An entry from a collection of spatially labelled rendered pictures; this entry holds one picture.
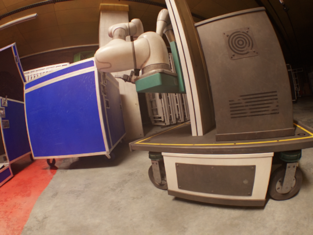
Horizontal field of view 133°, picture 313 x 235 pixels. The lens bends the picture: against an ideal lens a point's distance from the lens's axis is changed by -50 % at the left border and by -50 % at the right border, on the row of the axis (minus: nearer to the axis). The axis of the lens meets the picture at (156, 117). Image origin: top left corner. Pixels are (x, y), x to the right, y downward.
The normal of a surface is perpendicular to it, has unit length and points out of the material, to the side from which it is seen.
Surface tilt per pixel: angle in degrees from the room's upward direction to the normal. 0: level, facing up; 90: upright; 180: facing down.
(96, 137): 90
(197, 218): 0
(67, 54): 90
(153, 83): 90
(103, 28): 90
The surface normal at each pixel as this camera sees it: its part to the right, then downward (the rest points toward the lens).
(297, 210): -0.15, -0.99
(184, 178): -0.59, 0.13
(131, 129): 0.44, -0.02
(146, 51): 0.05, 0.11
